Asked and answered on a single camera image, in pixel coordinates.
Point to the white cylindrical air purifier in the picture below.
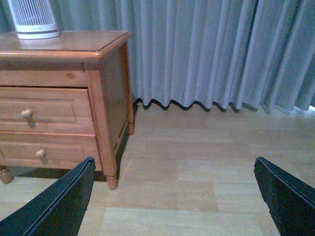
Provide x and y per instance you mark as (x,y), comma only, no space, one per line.
(33,19)

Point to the wooden nightstand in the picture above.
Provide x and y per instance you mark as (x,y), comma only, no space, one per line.
(92,60)

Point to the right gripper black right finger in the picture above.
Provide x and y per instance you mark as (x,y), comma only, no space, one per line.
(291,202)

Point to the wooden drawer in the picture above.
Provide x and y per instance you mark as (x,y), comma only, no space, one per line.
(58,151)
(46,110)

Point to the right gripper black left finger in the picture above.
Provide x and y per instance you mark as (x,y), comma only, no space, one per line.
(58,210)

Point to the grey-green curtain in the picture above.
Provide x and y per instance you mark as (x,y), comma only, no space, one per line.
(228,52)

